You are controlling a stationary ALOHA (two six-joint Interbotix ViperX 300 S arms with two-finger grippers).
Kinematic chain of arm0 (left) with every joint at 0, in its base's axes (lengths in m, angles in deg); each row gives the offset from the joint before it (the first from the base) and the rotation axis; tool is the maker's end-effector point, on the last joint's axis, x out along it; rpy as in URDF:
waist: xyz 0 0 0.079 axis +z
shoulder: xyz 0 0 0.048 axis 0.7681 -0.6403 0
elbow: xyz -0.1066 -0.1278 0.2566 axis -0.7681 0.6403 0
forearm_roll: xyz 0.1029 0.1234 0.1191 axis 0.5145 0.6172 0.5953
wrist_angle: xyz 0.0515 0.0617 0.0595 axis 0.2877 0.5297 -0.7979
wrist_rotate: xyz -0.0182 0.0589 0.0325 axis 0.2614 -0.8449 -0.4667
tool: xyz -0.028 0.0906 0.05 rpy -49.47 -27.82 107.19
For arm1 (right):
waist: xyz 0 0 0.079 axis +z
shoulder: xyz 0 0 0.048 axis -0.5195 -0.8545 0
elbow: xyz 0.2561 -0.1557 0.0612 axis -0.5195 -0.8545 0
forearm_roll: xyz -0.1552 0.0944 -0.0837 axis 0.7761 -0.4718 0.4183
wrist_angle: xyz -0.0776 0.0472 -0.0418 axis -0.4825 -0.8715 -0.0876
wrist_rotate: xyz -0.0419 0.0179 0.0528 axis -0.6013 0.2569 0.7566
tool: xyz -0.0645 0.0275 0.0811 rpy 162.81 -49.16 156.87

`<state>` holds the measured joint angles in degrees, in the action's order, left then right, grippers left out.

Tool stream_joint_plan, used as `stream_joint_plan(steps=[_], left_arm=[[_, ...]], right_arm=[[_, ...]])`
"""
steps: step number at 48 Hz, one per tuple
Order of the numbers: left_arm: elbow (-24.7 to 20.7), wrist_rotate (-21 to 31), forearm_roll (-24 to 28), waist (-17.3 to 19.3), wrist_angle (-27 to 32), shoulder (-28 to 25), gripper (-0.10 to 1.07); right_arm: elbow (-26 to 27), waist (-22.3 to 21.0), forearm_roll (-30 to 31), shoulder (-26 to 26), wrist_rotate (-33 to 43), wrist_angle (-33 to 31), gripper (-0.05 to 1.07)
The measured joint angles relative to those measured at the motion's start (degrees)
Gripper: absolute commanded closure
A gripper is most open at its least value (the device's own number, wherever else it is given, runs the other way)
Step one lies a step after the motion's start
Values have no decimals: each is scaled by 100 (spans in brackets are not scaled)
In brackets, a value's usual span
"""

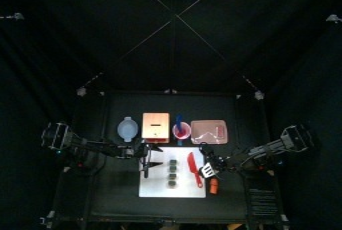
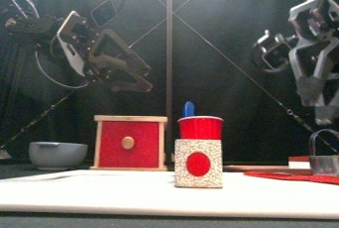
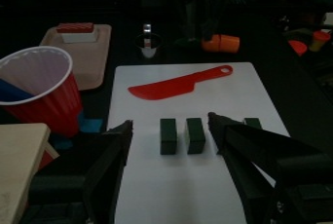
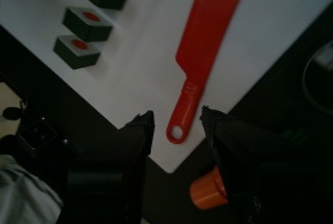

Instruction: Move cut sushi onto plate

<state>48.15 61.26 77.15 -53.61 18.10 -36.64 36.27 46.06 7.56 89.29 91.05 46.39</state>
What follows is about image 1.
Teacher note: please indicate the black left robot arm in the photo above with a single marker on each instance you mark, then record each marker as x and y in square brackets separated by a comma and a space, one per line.
[89, 144]

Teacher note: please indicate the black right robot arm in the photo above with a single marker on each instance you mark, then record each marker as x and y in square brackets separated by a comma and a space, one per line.
[276, 145]

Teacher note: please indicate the pink rectangular plate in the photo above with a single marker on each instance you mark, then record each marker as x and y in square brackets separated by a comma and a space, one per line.
[208, 129]

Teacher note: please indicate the red toy knife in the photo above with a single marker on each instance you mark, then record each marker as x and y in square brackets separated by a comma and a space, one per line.
[193, 165]

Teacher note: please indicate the orange toy carrot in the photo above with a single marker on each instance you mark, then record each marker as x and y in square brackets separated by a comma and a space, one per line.
[214, 186]

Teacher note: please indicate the small blue block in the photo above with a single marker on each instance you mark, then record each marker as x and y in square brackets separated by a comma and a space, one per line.
[180, 142]

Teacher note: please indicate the white cutting board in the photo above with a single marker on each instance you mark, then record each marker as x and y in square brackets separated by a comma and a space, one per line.
[156, 187]

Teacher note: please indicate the grey bowl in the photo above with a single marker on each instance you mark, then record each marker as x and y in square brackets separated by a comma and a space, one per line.
[128, 129]

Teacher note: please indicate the wooden box with red drawer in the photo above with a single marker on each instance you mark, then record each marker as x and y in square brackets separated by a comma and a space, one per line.
[156, 124]

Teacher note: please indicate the purple bowl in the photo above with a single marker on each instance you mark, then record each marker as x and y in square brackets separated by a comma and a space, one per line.
[182, 133]

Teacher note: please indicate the blue stick in cup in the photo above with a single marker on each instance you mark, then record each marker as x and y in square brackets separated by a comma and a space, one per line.
[178, 120]

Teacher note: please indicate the white text label sticker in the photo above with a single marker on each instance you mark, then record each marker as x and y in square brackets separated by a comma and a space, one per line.
[263, 202]

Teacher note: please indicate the white frame corner bracket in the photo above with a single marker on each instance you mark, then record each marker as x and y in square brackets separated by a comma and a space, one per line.
[260, 94]
[17, 16]
[81, 91]
[333, 17]
[170, 91]

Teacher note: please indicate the vertical frame post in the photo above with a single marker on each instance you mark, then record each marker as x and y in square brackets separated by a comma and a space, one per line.
[174, 40]

